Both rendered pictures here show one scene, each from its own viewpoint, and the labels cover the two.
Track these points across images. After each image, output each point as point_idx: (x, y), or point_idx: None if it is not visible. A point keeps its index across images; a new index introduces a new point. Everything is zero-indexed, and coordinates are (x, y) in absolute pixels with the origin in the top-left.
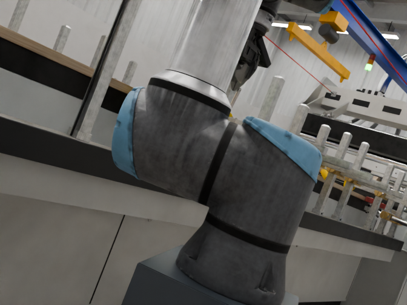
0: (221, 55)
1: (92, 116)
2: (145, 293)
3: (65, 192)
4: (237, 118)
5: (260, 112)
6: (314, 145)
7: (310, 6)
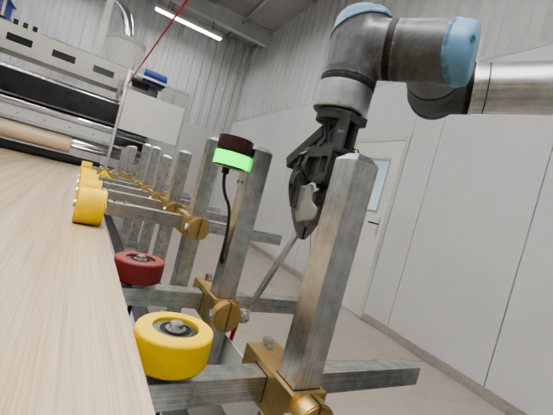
0: None
1: None
2: None
3: None
4: (127, 202)
5: (197, 201)
6: (269, 235)
7: (435, 112)
